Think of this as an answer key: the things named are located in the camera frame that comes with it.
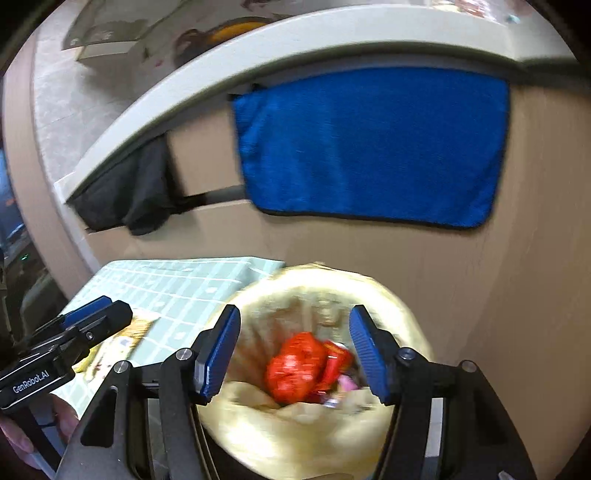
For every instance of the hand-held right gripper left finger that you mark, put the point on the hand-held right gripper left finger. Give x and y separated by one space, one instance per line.
221 350

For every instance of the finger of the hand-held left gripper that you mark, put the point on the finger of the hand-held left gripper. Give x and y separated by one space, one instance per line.
87 309
111 321

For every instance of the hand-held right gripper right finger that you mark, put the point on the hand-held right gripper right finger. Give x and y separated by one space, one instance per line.
364 350

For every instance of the yellow printed packet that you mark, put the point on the yellow printed packet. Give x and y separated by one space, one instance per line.
124 339

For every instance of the red packet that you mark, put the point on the red packet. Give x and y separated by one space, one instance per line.
339 362

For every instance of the pink heart-shaped package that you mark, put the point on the pink heart-shaped package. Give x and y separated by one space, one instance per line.
341 390

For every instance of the red wrapper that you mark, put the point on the red wrapper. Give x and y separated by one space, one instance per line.
295 367

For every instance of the person's left hand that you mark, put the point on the person's left hand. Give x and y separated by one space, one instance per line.
64 415

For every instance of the green checked tablecloth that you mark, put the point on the green checked tablecloth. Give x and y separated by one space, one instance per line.
184 286

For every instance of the black cloth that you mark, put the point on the black cloth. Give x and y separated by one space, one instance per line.
134 194

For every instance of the dark screen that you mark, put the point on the dark screen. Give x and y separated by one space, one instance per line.
9 207

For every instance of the blue towel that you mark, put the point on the blue towel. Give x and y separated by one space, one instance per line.
369 143

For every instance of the wooden kitchen cabinet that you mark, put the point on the wooden kitchen cabinet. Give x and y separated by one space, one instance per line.
531 207

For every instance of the glass range hood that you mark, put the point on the glass range hood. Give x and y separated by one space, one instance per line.
111 23

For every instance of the black wok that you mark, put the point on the black wok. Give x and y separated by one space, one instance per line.
217 37

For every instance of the grey kitchen countertop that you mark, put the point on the grey kitchen countertop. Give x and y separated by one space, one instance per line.
300 37

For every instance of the red packets on countertop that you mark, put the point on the red packets on countertop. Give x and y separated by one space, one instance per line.
475 7

